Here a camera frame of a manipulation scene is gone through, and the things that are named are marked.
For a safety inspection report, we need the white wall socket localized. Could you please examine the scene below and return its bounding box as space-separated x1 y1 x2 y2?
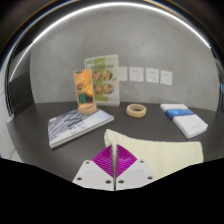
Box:
145 67 161 84
160 69 174 86
129 66 145 83
118 66 129 82

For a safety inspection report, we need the white ceiling light strip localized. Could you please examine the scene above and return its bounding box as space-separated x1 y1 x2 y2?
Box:
9 1 212 83

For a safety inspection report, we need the orange sign on wooden base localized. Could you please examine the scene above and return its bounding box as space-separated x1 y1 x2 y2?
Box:
73 68 98 115

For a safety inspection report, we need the cream ribbed towel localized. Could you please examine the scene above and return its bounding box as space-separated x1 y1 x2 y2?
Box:
103 128 205 181

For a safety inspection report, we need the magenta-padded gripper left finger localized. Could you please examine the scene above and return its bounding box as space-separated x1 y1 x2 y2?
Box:
72 145 116 191

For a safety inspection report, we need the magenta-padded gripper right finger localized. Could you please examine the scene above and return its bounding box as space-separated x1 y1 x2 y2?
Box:
115 144 157 191

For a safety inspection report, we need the green menu in acrylic stand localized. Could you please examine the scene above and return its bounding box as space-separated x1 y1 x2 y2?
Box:
84 54 121 107

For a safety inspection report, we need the beige tape roll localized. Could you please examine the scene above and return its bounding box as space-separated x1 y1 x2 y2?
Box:
125 103 148 119

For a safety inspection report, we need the white book with blue band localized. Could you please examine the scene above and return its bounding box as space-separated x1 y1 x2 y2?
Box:
159 102 209 140

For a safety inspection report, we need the grey cover magazine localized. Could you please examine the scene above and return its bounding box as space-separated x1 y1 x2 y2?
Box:
47 107 115 150

